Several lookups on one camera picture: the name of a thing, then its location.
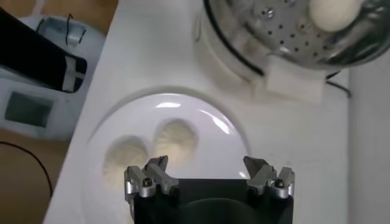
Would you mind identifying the white round plate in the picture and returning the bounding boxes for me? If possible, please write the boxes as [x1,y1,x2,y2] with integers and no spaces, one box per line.
[80,91,250,224]

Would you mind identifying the white steamed baozi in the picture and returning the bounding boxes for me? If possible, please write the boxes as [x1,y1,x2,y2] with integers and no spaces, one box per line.
[102,136,150,186]
[308,0,362,33]
[153,118,199,167]

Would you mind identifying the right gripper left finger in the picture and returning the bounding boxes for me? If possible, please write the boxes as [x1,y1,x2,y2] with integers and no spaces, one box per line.
[124,155,180,203]

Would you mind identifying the black cooker power cord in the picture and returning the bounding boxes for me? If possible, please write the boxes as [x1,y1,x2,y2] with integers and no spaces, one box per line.
[324,71,353,98]

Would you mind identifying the white electric cooker base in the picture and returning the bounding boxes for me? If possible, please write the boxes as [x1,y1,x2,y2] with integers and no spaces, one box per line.
[191,0,351,105]

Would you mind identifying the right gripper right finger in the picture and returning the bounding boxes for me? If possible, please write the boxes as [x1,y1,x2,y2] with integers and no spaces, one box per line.
[243,155,296,199]

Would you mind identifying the stainless steel steamer basket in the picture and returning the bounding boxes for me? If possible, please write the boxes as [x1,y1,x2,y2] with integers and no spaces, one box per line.
[203,0,390,71]

